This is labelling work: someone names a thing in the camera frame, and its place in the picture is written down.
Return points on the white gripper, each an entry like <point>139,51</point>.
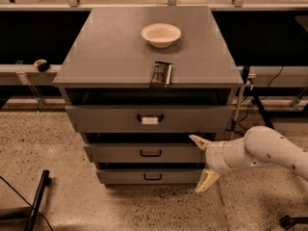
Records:
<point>216,157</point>

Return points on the grey drawer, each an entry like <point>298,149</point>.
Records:
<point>148,176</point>
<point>151,119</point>
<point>144,153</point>

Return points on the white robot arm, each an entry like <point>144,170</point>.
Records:
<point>260,146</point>

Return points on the grey bottom drawer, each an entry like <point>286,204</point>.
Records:
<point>148,176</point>

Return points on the grey drawer cabinet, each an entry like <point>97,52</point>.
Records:
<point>112,64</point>

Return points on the grey top drawer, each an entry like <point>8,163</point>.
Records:
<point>151,119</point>

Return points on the black tripod leg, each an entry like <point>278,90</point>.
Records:
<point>262,111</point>

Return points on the dark snack packet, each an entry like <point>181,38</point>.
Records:
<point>161,74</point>

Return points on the grey reacher grabber tool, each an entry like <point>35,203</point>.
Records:
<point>239,103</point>

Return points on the black caster base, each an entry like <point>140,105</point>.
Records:
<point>288,222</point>

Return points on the white bowl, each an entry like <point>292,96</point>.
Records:
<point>161,35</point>

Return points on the black stand leg left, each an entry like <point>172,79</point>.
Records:
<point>43,183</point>

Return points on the yellow black tape measure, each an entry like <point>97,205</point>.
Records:
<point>42,65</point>

